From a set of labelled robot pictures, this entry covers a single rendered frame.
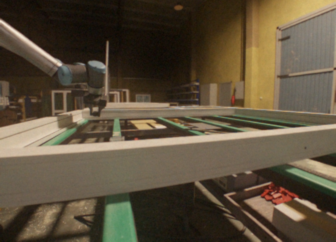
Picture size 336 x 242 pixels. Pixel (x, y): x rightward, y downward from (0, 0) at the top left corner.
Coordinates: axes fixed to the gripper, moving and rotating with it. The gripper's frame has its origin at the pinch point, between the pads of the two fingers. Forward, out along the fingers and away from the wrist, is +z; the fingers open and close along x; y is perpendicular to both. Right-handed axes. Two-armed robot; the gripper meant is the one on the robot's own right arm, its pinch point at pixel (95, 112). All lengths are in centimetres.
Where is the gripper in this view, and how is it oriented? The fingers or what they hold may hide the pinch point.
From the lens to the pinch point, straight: 109.2
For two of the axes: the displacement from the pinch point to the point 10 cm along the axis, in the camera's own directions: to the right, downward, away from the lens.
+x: -9.4, -1.5, -3.0
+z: -3.1, 7.3, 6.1
